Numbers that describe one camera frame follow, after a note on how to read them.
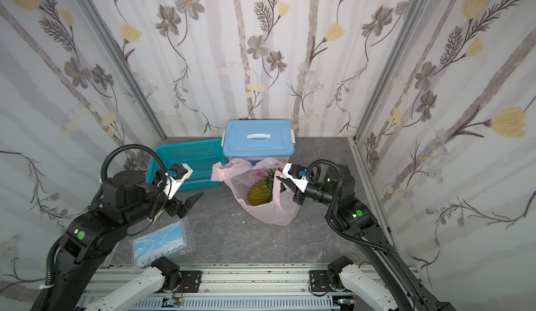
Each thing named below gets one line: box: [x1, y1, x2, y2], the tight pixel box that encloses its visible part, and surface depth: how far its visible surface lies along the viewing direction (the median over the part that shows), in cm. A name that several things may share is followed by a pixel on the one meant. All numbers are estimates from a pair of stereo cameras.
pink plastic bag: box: [210, 157, 302, 226], surface depth 70 cm
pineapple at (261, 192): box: [247, 168, 276, 207], surface depth 88 cm
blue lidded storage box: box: [221, 119, 296, 164], surface depth 98 cm
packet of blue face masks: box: [131, 217, 193, 269], surface depth 84 cm
